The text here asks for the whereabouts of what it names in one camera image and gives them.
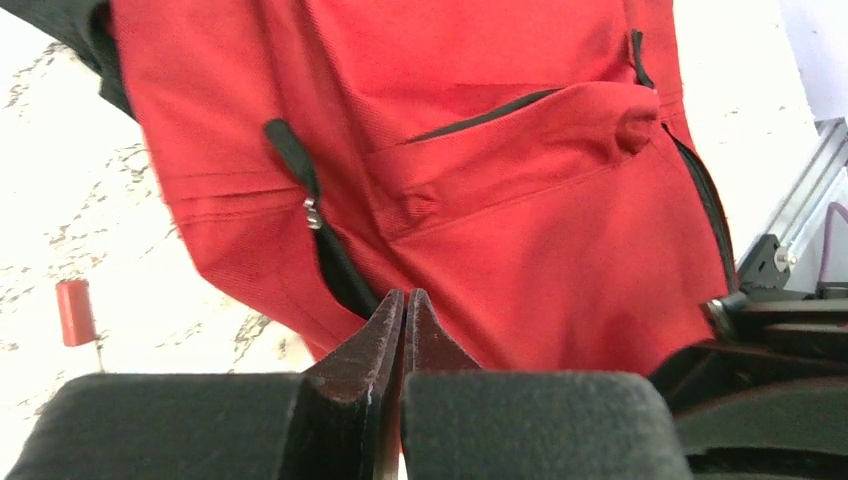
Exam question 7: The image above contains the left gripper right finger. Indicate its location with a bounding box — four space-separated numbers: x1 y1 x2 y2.
401 289 691 479

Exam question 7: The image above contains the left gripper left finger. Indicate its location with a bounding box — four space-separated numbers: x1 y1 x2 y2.
10 290 405 479

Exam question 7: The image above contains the red backpack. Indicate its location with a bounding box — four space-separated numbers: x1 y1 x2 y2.
2 0 736 374

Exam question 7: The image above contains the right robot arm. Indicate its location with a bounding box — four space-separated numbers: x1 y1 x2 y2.
651 234 847 479

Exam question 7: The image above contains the red white pen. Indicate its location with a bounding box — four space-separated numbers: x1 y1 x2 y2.
55 279 105 373

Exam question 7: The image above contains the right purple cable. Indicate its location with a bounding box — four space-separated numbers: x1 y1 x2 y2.
818 201 848 283

